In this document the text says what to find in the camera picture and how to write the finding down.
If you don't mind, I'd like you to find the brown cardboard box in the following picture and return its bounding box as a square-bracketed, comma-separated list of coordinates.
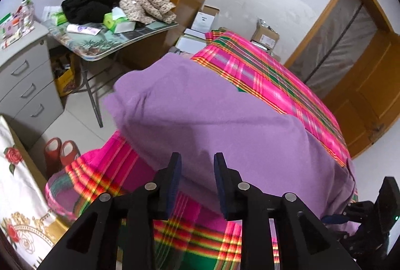
[251, 19, 280, 49]

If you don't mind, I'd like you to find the purple knit sweater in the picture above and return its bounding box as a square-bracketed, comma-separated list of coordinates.
[103, 53, 360, 235]

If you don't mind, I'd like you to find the red slipper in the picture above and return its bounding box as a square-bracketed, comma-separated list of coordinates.
[44, 138, 62, 177]
[60, 140, 82, 168]

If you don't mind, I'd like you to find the folding table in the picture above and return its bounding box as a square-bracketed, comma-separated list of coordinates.
[42, 12, 179, 128]

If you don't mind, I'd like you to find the yellow bag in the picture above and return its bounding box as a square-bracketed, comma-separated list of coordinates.
[50, 53, 79, 97]

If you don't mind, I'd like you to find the wooden door frame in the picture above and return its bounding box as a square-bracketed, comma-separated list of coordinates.
[283, 0, 396, 71]

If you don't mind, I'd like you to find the wooden bed frame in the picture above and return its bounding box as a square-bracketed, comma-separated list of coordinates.
[6, 123, 69, 246]

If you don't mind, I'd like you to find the black garment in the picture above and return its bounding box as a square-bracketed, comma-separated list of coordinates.
[61, 0, 121, 24]

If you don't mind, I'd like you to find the white rose print bedding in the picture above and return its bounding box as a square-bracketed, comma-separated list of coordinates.
[0, 115, 63, 267]

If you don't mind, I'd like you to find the pink green plaid bedsheet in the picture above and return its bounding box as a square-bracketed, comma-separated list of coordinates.
[44, 30, 360, 270]

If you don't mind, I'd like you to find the clear plastic door curtain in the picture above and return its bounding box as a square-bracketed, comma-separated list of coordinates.
[292, 0, 377, 99]

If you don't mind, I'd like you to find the metal door handle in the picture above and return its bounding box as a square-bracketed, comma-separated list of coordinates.
[369, 121, 386, 142]

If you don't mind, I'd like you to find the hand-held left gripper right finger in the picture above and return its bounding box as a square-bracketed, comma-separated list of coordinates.
[213, 152, 361, 270]

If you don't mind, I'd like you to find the wooden door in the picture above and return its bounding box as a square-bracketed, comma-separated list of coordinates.
[322, 29, 400, 158]

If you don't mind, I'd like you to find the white cardboard box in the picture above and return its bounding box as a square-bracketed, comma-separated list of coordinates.
[191, 5, 220, 33]

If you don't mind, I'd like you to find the grey drawer cabinet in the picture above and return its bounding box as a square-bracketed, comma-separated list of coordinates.
[0, 21, 65, 141]

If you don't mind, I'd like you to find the white tube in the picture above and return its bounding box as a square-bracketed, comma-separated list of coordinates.
[66, 24, 101, 36]

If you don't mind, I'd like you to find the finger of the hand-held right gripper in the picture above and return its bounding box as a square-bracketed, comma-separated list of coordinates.
[344, 202, 370, 219]
[322, 214, 351, 225]

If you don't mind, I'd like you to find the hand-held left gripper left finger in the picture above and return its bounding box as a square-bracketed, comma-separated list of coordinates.
[37, 152, 182, 270]

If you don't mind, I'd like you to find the green tissue pack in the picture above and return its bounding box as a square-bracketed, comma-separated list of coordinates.
[103, 7, 136, 34]
[42, 6, 68, 25]

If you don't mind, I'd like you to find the flat white box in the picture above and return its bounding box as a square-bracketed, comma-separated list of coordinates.
[175, 35, 208, 53]
[184, 28, 207, 38]

